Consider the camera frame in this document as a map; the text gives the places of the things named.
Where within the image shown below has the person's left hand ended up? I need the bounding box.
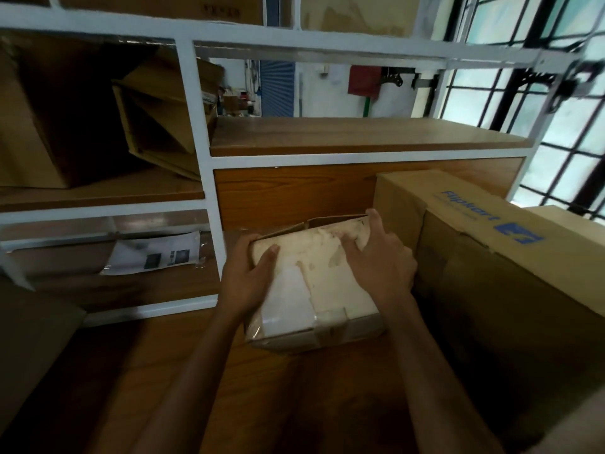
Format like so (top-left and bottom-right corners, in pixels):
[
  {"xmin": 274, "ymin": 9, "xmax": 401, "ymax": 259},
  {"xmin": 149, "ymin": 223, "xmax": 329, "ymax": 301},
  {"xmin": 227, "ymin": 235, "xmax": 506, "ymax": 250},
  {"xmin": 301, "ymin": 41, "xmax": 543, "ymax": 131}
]
[{"xmin": 218, "ymin": 231, "xmax": 281, "ymax": 323}]

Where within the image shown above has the person's right hand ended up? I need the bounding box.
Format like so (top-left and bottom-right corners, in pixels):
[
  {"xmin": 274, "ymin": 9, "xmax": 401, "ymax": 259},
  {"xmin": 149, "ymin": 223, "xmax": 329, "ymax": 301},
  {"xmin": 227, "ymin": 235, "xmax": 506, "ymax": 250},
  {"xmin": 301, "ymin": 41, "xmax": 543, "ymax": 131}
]
[{"xmin": 338, "ymin": 209, "xmax": 419, "ymax": 314}]

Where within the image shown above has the small taped cardboard box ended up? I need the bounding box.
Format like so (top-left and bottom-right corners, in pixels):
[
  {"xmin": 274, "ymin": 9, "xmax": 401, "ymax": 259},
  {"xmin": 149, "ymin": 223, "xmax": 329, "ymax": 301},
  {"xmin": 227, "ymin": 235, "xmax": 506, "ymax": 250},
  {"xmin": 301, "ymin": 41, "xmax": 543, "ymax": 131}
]
[{"xmin": 245, "ymin": 214, "xmax": 385, "ymax": 356}]

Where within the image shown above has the person's right forearm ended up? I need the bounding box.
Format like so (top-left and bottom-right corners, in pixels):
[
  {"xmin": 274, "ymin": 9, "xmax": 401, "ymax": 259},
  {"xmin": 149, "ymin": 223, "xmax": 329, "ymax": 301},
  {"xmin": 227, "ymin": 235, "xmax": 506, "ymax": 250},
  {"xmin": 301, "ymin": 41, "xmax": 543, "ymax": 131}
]
[{"xmin": 382, "ymin": 295, "xmax": 507, "ymax": 454}]

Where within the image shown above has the person's left forearm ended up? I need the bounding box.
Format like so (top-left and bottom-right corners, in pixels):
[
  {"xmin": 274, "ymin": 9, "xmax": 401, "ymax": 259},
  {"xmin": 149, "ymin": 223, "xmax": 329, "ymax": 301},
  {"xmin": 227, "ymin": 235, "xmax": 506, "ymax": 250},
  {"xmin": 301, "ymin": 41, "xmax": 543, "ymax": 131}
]
[{"xmin": 127, "ymin": 305, "xmax": 247, "ymax": 454}]

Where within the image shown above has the white paper in plastic pouch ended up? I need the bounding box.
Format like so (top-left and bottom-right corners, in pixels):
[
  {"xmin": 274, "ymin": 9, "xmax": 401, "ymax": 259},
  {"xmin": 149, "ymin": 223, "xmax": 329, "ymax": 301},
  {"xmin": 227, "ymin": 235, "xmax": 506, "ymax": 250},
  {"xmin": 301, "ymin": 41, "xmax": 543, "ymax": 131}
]
[{"xmin": 99, "ymin": 230, "xmax": 207, "ymax": 276}]

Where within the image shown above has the white metal shelf rack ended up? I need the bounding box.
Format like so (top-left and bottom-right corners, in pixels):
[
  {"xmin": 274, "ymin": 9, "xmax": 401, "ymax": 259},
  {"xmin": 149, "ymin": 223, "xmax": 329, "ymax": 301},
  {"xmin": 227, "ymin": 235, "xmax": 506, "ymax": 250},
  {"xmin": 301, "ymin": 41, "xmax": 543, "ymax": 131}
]
[{"xmin": 0, "ymin": 0, "xmax": 591, "ymax": 329}]

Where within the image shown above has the large blue-printed cardboard box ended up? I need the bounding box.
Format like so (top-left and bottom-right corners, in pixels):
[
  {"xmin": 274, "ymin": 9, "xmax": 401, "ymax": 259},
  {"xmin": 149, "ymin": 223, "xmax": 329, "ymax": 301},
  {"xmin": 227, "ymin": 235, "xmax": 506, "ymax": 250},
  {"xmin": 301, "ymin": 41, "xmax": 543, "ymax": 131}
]
[{"xmin": 373, "ymin": 169, "xmax": 605, "ymax": 454}]

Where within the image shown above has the blue roller shutter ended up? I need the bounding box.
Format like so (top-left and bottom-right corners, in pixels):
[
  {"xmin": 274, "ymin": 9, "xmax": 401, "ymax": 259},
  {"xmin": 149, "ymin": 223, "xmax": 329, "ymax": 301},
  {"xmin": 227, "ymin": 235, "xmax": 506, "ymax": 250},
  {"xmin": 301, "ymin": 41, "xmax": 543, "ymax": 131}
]
[{"xmin": 259, "ymin": 60, "xmax": 297, "ymax": 118}]

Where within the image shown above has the open tilted cardboard box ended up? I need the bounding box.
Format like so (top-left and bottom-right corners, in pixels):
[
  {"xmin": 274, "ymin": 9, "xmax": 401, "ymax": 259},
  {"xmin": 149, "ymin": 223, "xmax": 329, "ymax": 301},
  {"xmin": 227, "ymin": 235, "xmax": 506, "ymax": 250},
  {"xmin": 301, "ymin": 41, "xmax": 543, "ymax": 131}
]
[{"xmin": 112, "ymin": 46, "xmax": 226, "ymax": 181}]

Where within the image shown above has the black window grille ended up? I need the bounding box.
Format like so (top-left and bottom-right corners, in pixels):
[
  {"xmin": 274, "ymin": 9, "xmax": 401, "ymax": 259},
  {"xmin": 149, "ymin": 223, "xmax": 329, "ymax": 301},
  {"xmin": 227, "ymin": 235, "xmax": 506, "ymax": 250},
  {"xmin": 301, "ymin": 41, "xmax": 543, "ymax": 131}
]
[{"xmin": 425, "ymin": 0, "xmax": 605, "ymax": 242}]

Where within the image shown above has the large dark cardboard box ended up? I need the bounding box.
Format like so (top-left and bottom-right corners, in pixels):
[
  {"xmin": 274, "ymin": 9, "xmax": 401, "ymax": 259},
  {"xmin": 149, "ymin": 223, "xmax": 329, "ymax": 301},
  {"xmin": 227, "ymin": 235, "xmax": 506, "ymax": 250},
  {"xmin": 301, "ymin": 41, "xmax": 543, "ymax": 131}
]
[{"xmin": 0, "ymin": 34, "xmax": 159, "ymax": 189}]

